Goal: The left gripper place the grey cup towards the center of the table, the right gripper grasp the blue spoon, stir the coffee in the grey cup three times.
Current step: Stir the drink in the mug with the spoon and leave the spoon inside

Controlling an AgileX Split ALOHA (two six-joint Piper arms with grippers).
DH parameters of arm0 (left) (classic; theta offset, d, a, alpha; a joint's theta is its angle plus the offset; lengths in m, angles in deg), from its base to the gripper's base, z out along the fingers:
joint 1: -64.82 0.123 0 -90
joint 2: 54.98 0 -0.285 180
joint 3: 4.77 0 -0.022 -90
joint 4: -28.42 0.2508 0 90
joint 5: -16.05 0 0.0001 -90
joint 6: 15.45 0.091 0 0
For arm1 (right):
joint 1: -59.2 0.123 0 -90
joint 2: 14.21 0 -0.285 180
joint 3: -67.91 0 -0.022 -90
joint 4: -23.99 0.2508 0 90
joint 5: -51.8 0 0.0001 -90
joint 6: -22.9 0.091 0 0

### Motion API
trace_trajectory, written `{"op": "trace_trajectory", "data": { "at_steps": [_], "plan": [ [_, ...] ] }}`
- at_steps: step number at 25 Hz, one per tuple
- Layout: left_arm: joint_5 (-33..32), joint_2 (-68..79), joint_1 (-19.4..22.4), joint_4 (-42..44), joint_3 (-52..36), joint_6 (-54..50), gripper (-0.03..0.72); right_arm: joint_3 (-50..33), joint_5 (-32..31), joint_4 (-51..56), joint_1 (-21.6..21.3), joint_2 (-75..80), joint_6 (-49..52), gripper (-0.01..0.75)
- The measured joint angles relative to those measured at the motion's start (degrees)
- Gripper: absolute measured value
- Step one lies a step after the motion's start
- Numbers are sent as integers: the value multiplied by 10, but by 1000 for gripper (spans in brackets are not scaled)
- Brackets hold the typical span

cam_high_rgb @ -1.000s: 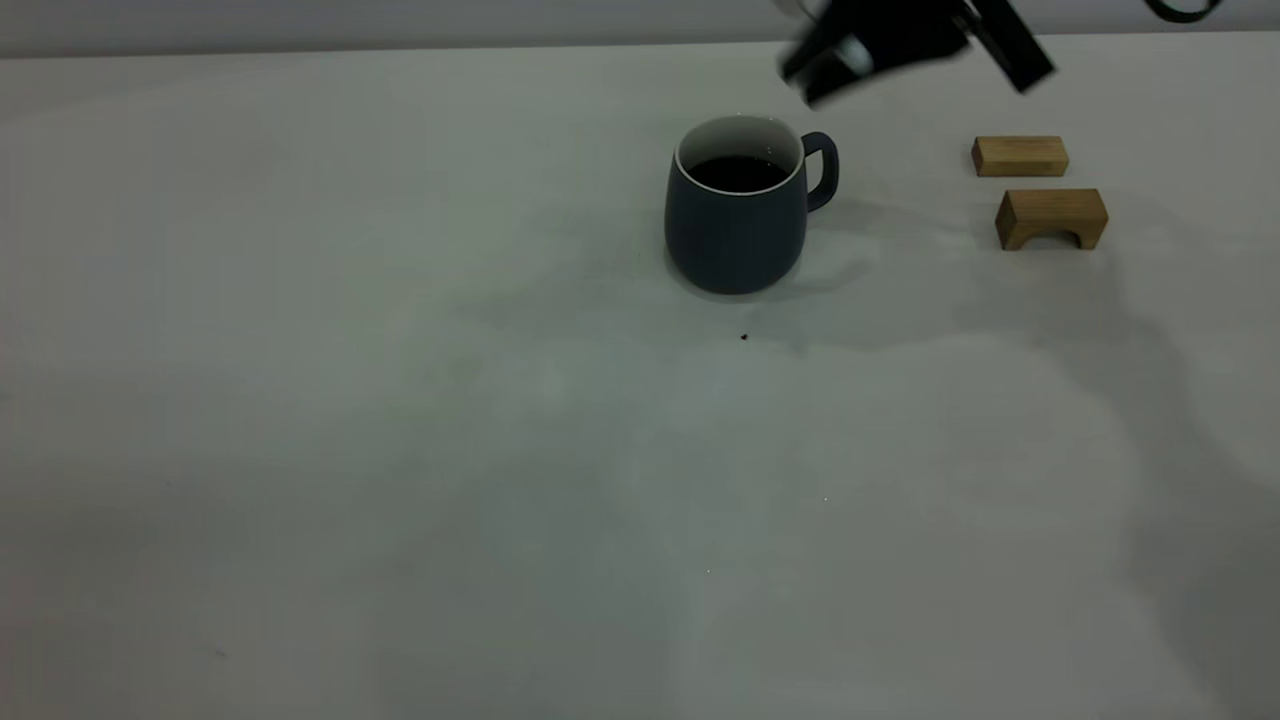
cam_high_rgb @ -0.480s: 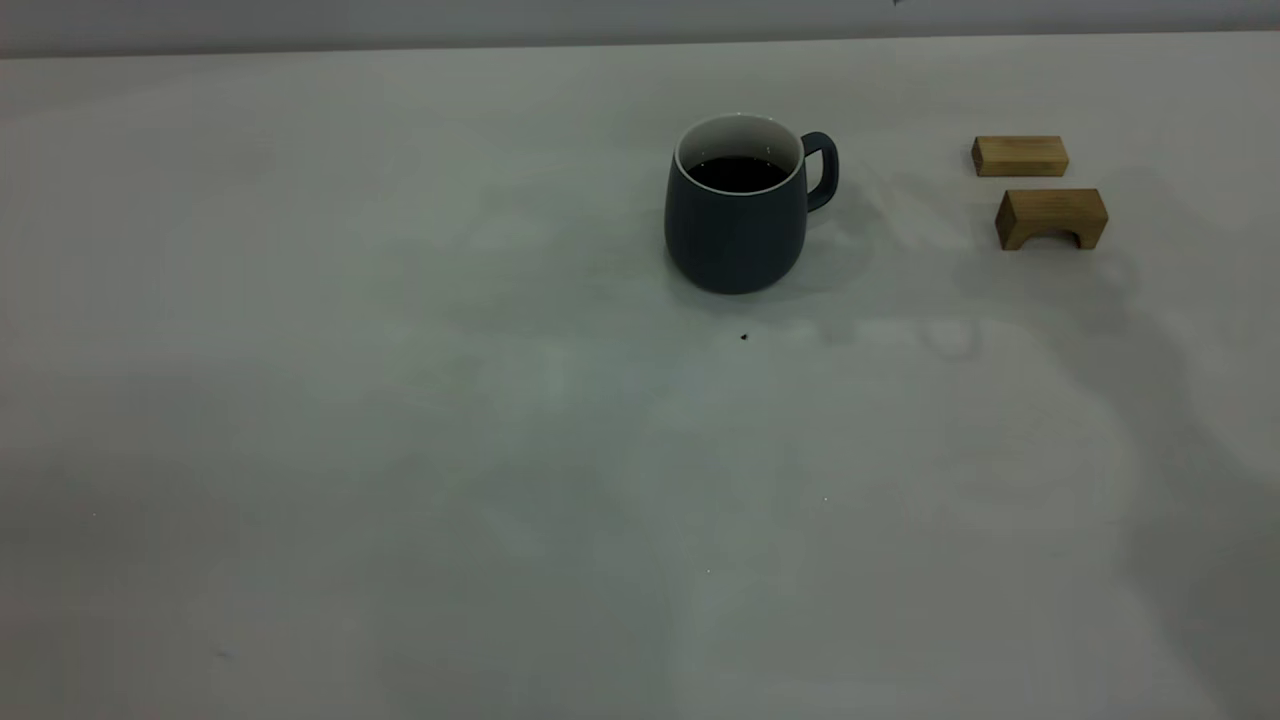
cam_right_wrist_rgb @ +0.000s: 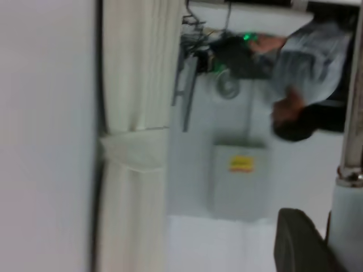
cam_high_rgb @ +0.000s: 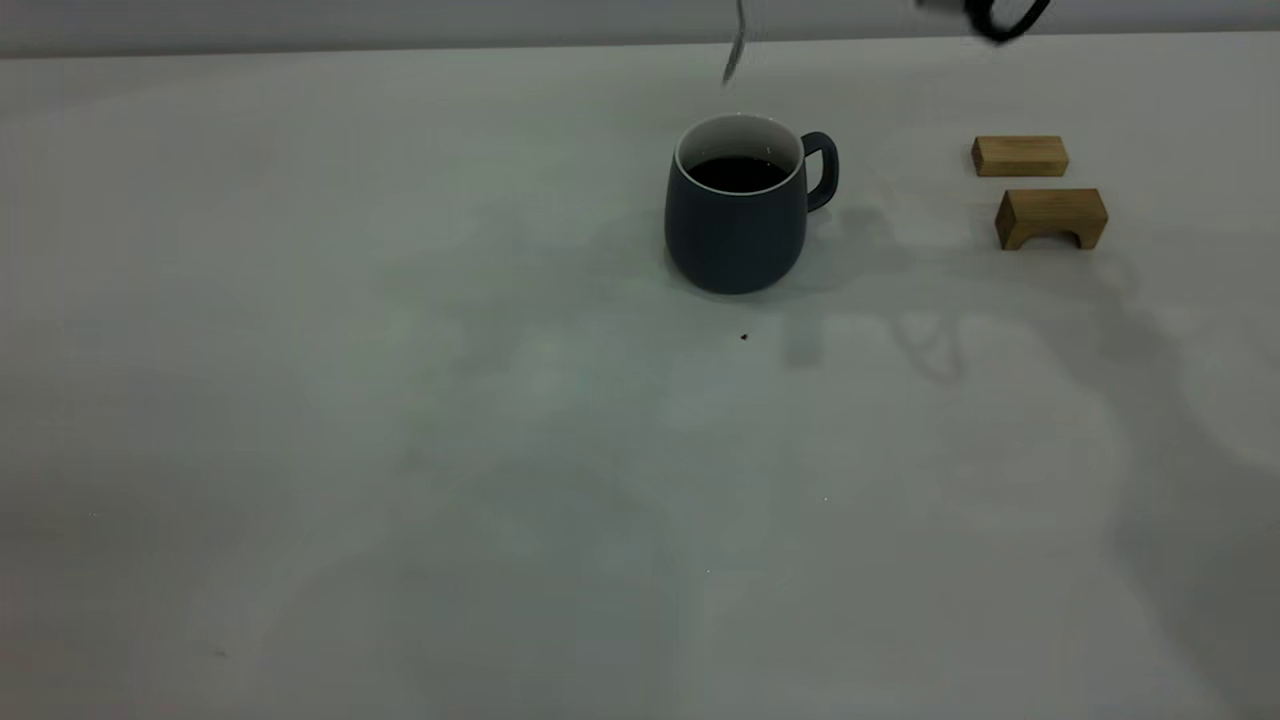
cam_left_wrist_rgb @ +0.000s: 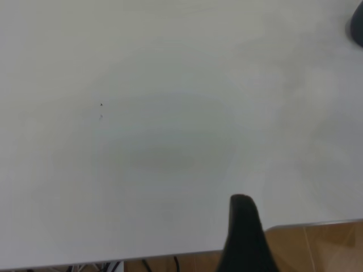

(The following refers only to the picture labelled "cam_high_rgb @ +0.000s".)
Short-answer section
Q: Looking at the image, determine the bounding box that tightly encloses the black coffee liquid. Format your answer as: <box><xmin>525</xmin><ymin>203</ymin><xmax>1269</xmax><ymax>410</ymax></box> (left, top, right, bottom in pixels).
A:
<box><xmin>687</xmin><ymin>155</ymin><xmax>791</xmax><ymax>194</ymax></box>

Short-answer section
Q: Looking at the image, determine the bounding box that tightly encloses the arched wooden block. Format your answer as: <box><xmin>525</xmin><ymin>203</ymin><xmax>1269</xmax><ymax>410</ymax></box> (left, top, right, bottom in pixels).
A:
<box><xmin>994</xmin><ymin>187</ymin><xmax>1110</xmax><ymax>252</ymax></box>

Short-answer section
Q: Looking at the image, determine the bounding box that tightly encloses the looped black cable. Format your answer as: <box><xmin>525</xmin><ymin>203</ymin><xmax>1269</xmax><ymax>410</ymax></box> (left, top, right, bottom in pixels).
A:
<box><xmin>917</xmin><ymin>0</ymin><xmax>1053</xmax><ymax>45</ymax></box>

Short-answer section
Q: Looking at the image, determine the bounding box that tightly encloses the grey spoon light blue handle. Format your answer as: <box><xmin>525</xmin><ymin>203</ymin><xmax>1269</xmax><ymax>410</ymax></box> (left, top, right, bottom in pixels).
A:
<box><xmin>721</xmin><ymin>0</ymin><xmax>752</xmax><ymax>87</ymax></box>

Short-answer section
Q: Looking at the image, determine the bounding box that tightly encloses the dark grey ceramic mug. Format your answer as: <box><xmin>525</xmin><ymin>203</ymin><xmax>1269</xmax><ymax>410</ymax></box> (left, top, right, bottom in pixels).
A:
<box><xmin>663</xmin><ymin>113</ymin><xmax>840</xmax><ymax>297</ymax></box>

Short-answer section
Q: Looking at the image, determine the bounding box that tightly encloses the flat rectangular wooden block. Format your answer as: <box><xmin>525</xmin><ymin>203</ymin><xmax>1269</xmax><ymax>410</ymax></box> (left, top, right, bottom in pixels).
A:
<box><xmin>971</xmin><ymin>134</ymin><xmax>1070</xmax><ymax>179</ymax></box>

